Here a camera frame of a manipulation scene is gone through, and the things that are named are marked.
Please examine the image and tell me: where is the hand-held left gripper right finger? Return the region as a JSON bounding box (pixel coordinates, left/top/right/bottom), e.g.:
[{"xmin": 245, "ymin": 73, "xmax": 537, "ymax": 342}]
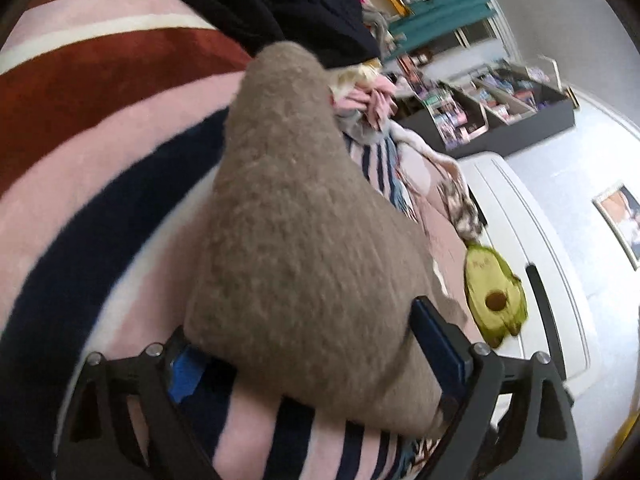
[{"xmin": 410, "ymin": 296, "xmax": 583, "ymax": 480}]

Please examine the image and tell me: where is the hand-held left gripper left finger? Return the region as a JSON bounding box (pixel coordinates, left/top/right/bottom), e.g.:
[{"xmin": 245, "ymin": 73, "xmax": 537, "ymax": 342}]
[{"xmin": 52, "ymin": 325, "xmax": 221, "ymax": 480}]

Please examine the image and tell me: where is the brown knit sweater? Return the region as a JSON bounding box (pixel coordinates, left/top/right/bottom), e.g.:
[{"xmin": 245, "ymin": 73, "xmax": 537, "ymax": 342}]
[{"xmin": 184, "ymin": 41, "xmax": 473, "ymax": 436}]

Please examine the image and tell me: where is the grey clothes pile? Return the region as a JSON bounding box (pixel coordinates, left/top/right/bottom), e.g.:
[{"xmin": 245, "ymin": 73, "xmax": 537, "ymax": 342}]
[{"xmin": 362, "ymin": 10, "xmax": 397, "ymax": 57}]

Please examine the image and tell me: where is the green avocado plush toy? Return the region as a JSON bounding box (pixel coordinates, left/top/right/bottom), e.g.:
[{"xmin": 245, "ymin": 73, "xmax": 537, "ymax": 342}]
[{"xmin": 464, "ymin": 244, "xmax": 528, "ymax": 350}]

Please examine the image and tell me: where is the grey patterned cloth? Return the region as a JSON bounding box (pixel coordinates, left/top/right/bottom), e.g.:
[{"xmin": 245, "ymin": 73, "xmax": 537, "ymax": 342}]
[{"xmin": 440, "ymin": 180, "xmax": 484, "ymax": 241}]

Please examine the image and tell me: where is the white bed headboard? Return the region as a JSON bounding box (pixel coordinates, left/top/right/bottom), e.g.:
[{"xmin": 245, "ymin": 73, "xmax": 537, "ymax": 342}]
[{"xmin": 457, "ymin": 152, "xmax": 601, "ymax": 401}]

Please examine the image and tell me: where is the grey-blue garment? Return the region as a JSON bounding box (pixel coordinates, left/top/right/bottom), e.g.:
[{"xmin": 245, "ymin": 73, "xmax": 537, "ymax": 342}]
[{"xmin": 340, "ymin": 110, "xmax": 396, "ymax": 143}]

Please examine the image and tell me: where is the striped fleece blanket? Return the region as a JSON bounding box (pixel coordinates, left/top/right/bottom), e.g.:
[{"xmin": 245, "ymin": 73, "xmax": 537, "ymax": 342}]
[{"xmin": 0, "ymin": 0, "xmax": 451, "ymax": 480}]

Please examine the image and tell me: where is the dark shelf unit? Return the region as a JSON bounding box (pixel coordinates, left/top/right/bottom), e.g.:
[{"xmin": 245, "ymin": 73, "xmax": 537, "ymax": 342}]
[{"xmin": 395, "ymin": 60, "xmax": 576, "ymax": 153}]

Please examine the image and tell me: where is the pale yellow garment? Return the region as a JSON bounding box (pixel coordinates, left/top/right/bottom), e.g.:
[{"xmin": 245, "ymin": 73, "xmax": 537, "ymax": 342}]
[{"xmin": 327, "ymin": 62, "xmax": 383, "ymax": 101}]

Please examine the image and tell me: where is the clear acrylic box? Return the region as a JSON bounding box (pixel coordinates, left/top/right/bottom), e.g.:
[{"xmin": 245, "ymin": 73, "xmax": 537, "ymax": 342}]
[{"xmin": 525, "ymin": 55, "xmax": 581, "ymax": 111}]

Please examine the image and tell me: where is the window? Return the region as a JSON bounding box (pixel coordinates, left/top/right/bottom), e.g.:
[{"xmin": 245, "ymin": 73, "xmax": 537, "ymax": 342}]
[{"xmin": 452, "ymin": 24, "xmax": 501, "ymax": 56}]

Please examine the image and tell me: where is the teal curtain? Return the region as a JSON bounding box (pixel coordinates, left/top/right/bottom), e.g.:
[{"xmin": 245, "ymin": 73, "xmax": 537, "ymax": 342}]
[{"xmin": 360, "ymin": 0, "xmax": 493, "ymax": 58}]

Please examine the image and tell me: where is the black garment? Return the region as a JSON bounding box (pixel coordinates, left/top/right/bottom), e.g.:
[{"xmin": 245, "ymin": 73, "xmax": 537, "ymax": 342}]
[{"xmin": 176, "ymin": 0, "xmax": 382, "ymax": 68}]

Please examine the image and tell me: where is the framed wall photo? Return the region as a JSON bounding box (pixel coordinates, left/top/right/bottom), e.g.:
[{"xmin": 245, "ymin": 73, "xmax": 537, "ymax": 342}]
[{"xmin": 592, "ymin": 180, "xmax": 640, "ymax": 271}]

